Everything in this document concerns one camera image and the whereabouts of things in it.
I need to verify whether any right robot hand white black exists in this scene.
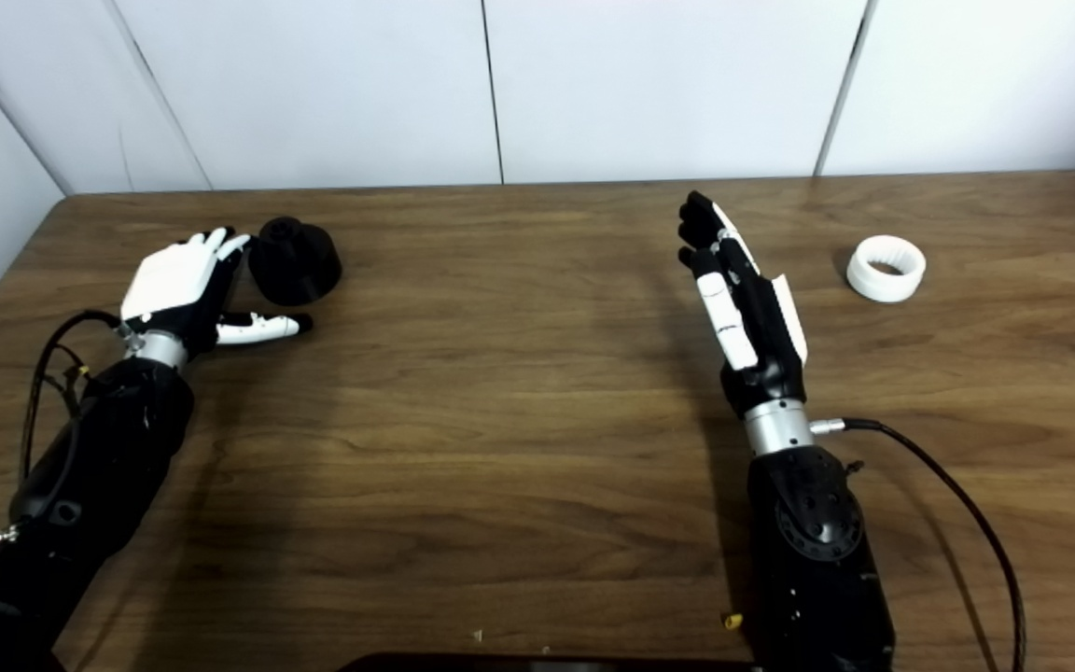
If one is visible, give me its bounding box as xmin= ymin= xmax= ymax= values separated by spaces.
xmin=677 ymin=190 xmax=809 ymax=418

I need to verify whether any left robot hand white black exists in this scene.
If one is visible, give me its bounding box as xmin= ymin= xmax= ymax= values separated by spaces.
xmin=118 ymin=227 xmax=314 ymax=360

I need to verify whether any white ribbed ring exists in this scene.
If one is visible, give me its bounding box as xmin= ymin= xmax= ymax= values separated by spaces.
xmin=845 ymin=235 xmax=928 ymax=303

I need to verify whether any round black part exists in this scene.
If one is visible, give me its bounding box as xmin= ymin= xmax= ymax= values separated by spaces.
xmin=247 ymin=217 xmax=344 ymax=307

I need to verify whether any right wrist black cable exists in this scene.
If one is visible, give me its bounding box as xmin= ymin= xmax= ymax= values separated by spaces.
xmin=810 ymin=418 xmax=1026 ymax=672

